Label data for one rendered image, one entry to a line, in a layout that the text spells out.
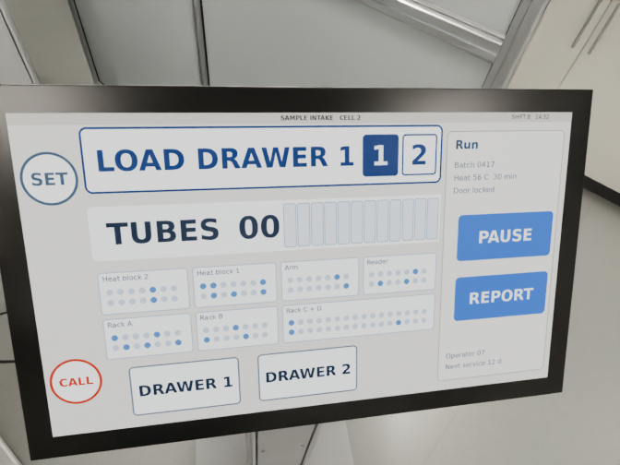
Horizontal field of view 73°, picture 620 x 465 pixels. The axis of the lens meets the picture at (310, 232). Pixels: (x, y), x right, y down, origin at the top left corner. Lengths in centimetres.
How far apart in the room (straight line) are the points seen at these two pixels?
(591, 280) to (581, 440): 72
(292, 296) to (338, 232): 7
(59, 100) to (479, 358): 44
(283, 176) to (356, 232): 8
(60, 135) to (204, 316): 18
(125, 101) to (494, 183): 32
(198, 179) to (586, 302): 187
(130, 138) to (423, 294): 29
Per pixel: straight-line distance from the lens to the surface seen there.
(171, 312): 38
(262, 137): 35
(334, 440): 140
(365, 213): 37
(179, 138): 36
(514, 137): 44
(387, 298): 40
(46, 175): 38
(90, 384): 42
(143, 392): 42
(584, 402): 182
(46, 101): 38
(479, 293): 44
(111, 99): 37
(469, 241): 42
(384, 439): 147
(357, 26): 113
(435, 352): 44
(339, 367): 42
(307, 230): 36
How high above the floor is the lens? 138
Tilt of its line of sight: 50 degrees down
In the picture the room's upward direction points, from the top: 9 degrees clockwise
